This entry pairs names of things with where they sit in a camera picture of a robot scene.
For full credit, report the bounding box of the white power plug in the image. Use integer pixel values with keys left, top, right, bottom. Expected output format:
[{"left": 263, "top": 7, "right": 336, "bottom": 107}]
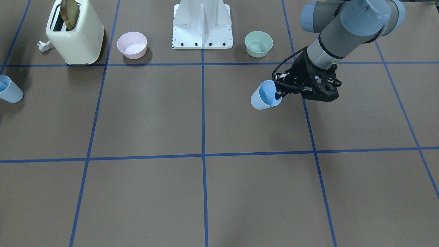
[{"left": 37, "top": 40, "right": 52, "bottom": 52}]

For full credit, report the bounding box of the green plastic bowl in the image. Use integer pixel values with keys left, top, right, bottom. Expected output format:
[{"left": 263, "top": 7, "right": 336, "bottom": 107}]
[{"left": 244, "top": 30, "right": 273, "bottom": 58}]

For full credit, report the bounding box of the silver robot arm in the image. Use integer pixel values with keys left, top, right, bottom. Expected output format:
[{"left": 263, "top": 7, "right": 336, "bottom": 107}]
[{"left": 272, "top": 0, "right": 406, "bottom": 102}]

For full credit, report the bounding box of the light blue cup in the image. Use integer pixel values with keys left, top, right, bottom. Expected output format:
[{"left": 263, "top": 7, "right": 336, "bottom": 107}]
[
  {"left": 0, "top": 75, "right": 24, "bottom": 103},
  {"left": 250, "top": 80, "right": 282, "bottom": 110}
]

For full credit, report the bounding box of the cream white toaster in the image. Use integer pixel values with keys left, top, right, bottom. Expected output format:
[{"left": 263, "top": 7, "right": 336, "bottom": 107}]
[{"left": 46, "top": 0, "right": 105, "bottom": 66}]

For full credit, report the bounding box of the brown toast slice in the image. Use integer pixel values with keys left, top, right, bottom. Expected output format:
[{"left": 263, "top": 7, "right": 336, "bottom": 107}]
[{"left": 60, "top": 0, "right": 80, "bottom": 31}]

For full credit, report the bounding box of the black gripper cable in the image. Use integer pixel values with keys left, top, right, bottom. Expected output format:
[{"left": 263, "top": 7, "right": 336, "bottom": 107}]
[{"left": 272, "top": 45, "right": 309, "bottom": 83}]

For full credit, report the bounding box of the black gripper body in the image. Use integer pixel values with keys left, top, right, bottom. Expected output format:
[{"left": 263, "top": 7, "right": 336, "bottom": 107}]
[{"left": 273, "top": 51, "right": 342, "bottom": 103}]

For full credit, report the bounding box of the pink plastic bowl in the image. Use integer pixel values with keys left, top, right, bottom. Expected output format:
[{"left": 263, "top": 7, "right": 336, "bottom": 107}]
[{"left": 117, "top": 32, "right": 147, "bottom": 59}]

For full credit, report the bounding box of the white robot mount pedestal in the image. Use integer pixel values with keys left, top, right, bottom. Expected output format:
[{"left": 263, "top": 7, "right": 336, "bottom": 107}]
[{"left": 171, "top": 0, "right": 234, "bottom": 50}]

